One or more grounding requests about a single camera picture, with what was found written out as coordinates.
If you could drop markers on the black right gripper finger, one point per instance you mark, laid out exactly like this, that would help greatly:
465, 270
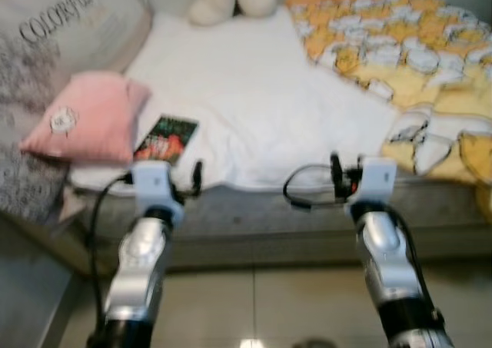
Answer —
336, 171

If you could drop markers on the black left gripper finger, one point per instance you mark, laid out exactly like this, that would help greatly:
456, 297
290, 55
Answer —
197, 177

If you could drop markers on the pink pillow with white patch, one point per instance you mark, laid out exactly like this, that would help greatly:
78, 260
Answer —
92, 110

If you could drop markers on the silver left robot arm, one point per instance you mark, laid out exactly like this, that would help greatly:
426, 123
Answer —
138, 263

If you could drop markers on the grey quilted mattress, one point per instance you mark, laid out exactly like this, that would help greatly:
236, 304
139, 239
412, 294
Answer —
269, 217

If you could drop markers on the white quilted bed sheet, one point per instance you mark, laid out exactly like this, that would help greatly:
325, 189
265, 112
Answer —
254, 102

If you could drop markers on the yellow orange patterned blanket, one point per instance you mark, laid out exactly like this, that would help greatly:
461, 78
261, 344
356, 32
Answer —
384, 48

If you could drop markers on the cream plush toy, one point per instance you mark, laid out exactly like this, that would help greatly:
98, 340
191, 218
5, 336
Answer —
223, 2

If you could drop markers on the grey patterned white pillow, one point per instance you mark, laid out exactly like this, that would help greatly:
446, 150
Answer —
46, 41

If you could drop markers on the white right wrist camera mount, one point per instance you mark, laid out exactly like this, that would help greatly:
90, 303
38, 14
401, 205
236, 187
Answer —
377, 180

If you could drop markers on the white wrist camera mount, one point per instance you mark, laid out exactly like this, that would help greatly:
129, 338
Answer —
377, 180
154, 187

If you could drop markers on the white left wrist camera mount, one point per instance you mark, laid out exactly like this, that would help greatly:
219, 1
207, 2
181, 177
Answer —
154, 187

